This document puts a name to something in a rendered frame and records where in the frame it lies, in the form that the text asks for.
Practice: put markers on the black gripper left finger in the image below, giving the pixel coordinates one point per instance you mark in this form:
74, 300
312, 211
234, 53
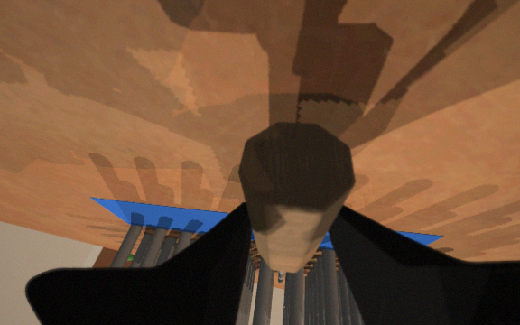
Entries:
201, 285

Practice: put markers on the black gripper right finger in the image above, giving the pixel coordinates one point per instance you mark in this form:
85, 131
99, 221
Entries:
398, 281

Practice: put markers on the blue flat strip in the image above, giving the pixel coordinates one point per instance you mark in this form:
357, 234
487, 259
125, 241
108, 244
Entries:
198, 221

